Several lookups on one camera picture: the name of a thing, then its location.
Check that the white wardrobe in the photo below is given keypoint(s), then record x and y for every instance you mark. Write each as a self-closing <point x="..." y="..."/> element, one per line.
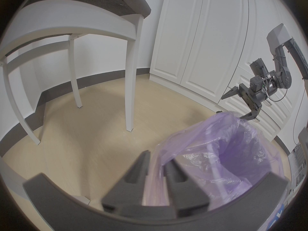
<point x="204" y="44"/>

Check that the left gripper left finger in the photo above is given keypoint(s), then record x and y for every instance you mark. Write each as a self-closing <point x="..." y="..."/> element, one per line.
<point x="130" y="191"/>

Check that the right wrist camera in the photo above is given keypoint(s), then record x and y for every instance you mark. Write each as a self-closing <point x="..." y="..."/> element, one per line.
<point x="256" y="83"/>

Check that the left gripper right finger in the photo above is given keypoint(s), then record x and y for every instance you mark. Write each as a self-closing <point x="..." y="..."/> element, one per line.
<point x="185" y="196"/>

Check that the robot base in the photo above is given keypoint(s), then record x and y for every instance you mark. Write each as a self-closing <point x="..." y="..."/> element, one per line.
<point x="299" y="162"/>

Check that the grey white chair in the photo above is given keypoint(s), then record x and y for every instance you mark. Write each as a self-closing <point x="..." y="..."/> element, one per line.
<point x="72" y="15"/>

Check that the purple plastic bag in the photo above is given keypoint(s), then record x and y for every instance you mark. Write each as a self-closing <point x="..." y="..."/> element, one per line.
<point x="197" y="153"/>

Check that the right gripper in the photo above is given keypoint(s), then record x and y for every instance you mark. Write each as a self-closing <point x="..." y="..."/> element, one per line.
<point x="252" y="97"/>

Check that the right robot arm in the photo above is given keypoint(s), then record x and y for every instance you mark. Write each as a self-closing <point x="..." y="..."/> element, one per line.
<point x="279" y="36"/>

